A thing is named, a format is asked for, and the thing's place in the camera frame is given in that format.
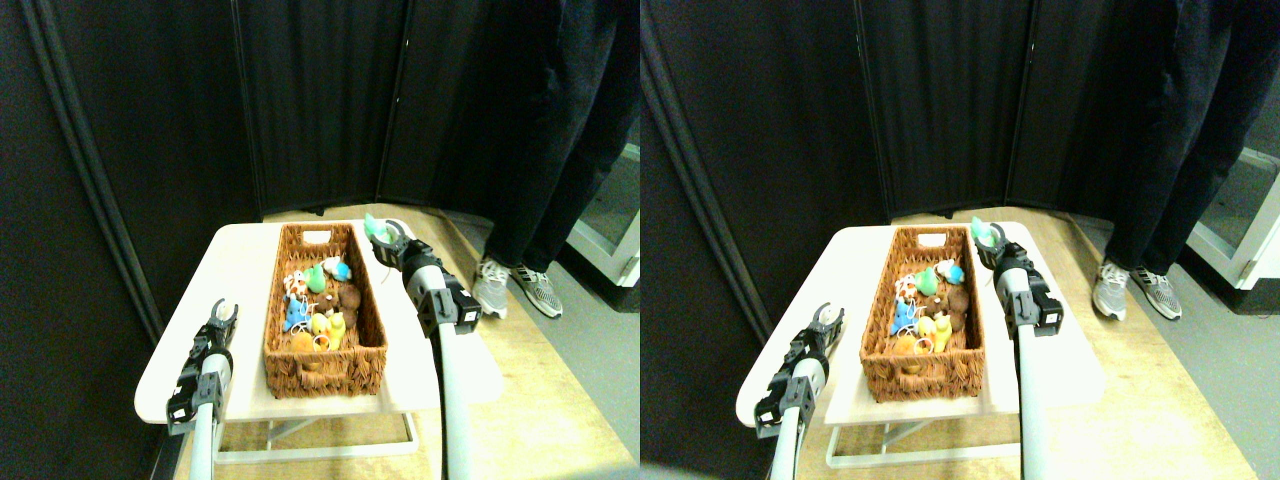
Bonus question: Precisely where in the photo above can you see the yellow plush toy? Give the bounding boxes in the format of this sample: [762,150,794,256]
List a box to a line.
[311,311,349,351]
[919,314,957,354]

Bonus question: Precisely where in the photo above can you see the white shelf unit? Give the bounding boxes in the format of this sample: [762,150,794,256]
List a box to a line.
[568,140,640,291]
[1185,145,1280,291]

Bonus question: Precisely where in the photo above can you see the person's legs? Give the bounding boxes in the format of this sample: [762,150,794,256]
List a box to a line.
[470,0,640,321]
[1090,0,1280,323]

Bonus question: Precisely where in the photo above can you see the low white table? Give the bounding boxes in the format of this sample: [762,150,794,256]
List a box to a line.
[736,223,1107,470]
[135,219,504,467]

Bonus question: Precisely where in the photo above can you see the grey curtain stand pole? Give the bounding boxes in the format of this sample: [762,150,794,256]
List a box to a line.
[640,15,776,348]
[20,0,166,346]

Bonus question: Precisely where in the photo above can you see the brown wicker basket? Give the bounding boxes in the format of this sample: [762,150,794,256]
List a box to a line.
[264,224,389,399]
[860,227,986,403]

